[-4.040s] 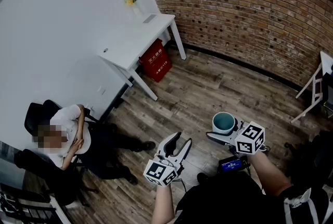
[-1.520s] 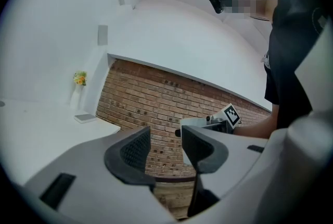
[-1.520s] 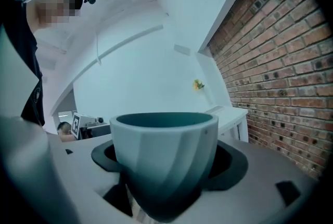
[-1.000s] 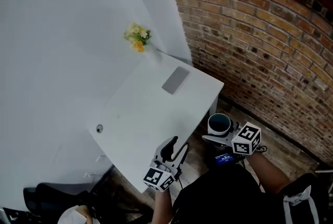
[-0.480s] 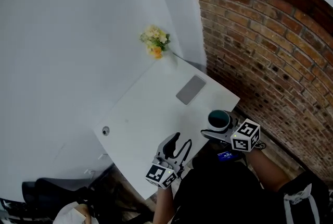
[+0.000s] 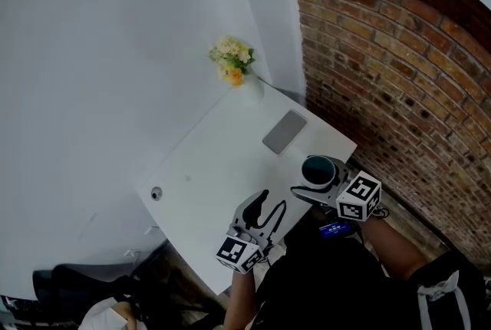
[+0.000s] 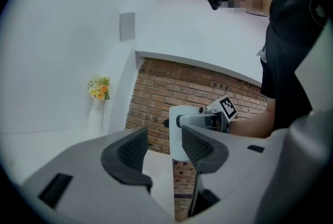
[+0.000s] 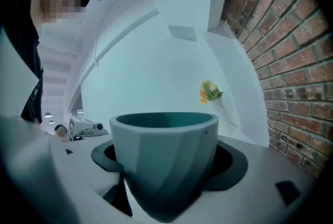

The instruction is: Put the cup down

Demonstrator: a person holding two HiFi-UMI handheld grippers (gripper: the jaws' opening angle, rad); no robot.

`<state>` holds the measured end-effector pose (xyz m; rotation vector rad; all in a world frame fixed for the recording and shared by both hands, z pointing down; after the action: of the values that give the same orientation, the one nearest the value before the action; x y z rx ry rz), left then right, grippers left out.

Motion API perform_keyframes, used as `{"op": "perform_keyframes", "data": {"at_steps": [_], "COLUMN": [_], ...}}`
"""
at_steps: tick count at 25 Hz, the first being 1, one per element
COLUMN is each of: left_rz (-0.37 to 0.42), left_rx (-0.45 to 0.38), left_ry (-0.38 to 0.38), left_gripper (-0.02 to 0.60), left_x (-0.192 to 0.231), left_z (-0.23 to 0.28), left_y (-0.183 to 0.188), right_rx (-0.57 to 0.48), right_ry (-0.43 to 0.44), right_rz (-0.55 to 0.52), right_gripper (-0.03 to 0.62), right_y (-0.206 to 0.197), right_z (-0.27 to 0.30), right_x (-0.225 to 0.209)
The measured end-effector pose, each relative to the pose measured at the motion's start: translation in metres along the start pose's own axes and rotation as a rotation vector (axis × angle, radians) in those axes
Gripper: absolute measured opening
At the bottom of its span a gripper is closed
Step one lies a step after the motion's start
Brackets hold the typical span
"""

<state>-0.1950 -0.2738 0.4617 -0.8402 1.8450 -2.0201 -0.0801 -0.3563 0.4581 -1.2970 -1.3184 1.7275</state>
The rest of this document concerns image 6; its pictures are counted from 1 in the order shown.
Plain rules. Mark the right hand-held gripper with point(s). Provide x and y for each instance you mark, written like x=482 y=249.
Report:
x=358 y=198

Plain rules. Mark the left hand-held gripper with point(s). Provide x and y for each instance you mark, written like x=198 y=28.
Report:
x=239 y=255

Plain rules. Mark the teal ceramic mug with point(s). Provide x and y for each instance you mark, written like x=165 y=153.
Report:
x=317 y=169

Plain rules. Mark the grey pad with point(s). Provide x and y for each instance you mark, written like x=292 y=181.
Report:
x=284 y=131

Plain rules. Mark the person's right forearm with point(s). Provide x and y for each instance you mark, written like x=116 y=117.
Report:
x=391 y=251

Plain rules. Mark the person's left forearm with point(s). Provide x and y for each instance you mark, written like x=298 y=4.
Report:
x=238 y=301

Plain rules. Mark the small blue screen monitor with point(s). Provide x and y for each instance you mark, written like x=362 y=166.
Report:
x=333 y=230

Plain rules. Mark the white table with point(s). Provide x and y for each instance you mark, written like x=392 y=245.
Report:
x=222 y=175

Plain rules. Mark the person's black clothing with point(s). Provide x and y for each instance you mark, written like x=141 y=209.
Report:
x=326 y=294

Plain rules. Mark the yellow flower bunch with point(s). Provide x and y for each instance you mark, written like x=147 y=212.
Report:
x=232 y=60

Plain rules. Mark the black office chair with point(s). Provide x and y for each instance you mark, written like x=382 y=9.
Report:
x=76 y=278

